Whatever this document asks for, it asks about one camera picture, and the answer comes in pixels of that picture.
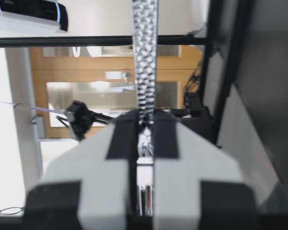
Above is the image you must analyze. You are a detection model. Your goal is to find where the white and black wall appliance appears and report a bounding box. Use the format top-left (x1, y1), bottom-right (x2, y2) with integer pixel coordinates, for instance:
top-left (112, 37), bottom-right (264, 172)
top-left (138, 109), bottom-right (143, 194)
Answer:
top-left (0, 0), bottom-right (69, 33)

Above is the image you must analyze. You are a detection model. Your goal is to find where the hammered metal fork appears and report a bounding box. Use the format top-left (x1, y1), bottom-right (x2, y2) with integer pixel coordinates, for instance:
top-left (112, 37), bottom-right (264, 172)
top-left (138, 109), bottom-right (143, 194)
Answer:
top-left (131, 0), bottom-right (158, 216)

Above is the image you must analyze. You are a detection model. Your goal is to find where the fixed camera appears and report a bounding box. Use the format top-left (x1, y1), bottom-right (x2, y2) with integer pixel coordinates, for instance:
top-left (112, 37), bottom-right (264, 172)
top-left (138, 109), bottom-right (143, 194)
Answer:
top-left (55, 99), bottom-right (112, 142)

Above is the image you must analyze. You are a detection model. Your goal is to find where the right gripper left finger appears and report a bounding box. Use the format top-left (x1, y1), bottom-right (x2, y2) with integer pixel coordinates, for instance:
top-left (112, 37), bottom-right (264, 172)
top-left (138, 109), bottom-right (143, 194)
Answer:
top-left (22, 109), bottom-right (138, 230)

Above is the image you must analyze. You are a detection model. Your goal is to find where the black cable bundle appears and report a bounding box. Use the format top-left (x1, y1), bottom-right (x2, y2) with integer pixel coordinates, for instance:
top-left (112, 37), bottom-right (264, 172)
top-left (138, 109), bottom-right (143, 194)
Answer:
top-left (182, 57), bottom-right (204, 99)

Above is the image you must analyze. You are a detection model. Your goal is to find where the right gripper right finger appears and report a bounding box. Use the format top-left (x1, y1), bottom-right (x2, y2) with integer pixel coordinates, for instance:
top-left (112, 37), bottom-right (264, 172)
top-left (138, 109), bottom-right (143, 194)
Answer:
top-left (152, 109), bottom-right (260, 230)

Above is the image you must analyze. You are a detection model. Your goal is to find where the thin pale cable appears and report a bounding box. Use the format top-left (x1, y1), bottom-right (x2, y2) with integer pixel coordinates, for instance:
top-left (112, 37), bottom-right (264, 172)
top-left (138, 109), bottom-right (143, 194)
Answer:
top-left (0, 98), bottom-right (68, 114)

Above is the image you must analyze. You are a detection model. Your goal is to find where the wooden door with glass panels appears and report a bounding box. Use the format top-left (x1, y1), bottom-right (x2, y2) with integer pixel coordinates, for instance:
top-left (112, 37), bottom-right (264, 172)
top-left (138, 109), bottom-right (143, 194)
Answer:
top-left (29, 45), bottom-right (205, 140)

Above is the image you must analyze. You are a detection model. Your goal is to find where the thin black cable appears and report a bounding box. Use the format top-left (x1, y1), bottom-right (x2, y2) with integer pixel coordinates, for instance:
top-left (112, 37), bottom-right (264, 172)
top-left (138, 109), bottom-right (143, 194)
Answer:
top-left (0, 207), bottom-right (27, 215)

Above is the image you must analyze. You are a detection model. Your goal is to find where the black frame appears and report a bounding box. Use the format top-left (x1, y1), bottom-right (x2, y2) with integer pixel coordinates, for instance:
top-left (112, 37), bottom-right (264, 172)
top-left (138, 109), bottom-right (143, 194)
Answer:
top-left (0, 0), bottom-right (249, 147)

